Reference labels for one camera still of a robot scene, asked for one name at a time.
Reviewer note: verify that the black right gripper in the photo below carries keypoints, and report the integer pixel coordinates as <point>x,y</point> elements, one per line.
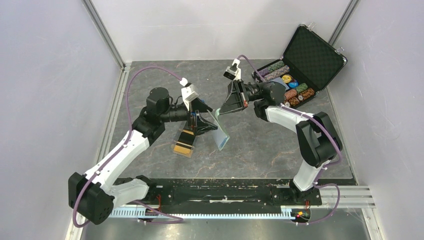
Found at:
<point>237,98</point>

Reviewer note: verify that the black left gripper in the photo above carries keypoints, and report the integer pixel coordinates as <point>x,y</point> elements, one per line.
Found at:
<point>200,126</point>

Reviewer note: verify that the green card holder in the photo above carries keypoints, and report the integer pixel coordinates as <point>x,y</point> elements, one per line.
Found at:
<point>220,135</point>

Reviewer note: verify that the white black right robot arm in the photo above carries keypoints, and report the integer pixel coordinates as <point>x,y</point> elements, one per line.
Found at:
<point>318,140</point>

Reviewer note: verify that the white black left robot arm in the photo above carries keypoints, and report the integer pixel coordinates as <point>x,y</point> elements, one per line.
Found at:
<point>94,194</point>

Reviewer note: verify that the clear tray with cards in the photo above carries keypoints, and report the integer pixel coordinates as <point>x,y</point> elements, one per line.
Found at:
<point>183,143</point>

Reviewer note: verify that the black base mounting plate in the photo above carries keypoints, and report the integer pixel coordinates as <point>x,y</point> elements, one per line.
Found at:
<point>227,195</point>

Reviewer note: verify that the black poker chip case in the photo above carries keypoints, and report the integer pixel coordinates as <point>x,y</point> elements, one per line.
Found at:
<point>312,65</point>

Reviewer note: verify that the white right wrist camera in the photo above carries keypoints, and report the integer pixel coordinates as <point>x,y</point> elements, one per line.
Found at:
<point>233,72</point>

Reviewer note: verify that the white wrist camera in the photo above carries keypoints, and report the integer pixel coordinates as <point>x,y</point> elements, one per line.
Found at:
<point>233,72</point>
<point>188,93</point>

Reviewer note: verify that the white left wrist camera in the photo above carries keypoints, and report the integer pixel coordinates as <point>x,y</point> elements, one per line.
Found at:
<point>188,93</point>

